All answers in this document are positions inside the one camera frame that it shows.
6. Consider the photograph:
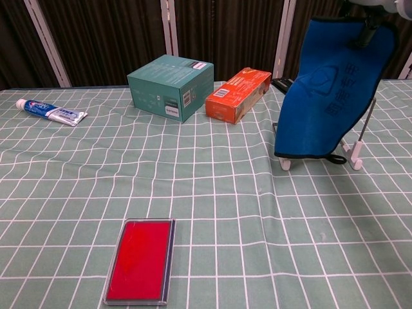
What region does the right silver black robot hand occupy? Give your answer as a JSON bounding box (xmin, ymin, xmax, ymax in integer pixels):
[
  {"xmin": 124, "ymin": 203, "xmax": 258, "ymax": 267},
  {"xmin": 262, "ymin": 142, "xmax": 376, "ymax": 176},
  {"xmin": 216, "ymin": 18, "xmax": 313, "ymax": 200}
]
[{"xmin": 349, "ymin": 0, "xmax": 400, "ymax": 49}]

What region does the dark grey blue cloth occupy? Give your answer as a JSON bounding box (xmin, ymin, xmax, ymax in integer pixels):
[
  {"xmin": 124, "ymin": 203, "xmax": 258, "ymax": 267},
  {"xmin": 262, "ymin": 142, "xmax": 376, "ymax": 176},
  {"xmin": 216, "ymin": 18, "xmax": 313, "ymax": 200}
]
[{"xmin": 274, "ymin": 16, "xmax": 400, "ymax": 164}]

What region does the orange cardboard box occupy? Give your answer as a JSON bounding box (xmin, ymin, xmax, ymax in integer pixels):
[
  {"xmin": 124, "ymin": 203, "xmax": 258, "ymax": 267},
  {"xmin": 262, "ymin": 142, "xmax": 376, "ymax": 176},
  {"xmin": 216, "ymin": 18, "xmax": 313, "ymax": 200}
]
[{"xmin": 205, "ymin": 66, "xmax": 273, "ymax": 125}]

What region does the teal cardboard box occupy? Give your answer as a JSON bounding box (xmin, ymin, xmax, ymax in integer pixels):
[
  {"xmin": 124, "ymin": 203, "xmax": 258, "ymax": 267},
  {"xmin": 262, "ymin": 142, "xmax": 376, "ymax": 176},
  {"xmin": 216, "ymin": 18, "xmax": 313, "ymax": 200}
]
[{"xmin": 126, "ymin": 53, "xmax": 215, "ymax": 124}]

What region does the green checked tablecloth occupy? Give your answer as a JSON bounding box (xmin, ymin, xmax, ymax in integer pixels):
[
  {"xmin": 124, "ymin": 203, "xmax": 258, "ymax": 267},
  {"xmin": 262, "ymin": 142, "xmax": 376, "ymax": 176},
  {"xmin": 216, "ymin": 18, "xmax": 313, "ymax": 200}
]
[{"xmin": 0, "ymin": 76, "xmax": 412, "ymax": 309}]

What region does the red ink pad clear case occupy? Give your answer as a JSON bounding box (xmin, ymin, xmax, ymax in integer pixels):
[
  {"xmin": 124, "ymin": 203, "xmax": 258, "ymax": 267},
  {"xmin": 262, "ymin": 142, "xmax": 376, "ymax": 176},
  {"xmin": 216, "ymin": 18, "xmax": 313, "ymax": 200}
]
[{"xmin": 102, "ymin": 218, "xmax": 176, "ymax": 306}]

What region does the blue white toothpaste tube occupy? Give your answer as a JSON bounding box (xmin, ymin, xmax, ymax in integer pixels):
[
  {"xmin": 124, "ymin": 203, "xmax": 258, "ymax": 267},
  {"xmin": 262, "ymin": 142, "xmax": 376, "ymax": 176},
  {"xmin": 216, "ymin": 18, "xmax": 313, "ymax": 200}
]
[{"xmin": 15, "ymin": 98, "xmax": 88, "ymax": 127}]

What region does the white partition frame post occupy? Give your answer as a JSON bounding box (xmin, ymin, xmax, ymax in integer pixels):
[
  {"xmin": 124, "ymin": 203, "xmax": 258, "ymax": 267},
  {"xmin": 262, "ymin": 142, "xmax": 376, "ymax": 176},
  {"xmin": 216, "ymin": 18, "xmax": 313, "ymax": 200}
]
[
  {"xmin": 273, "ymin": 0, "xmax": 297, "ymax": 80},
  {"xmin": 160, "ymin": 0, "xmax": 180, "ymax": 57},
  {"xmin": 24, "ymin": 0, "xmax": 72, "ymax": 88},
  {"xmin": 398, "ymin": 48, "xmax": 412, "ymax": 80}
]

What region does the metal wire stand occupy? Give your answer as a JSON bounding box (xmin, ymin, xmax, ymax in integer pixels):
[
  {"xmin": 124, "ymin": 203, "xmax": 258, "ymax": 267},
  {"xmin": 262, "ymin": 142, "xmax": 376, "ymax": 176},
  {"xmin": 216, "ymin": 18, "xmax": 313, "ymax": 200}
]
[{"xmin": 272, "ymin": 96, "xmax": 377, "ymax": 171}]

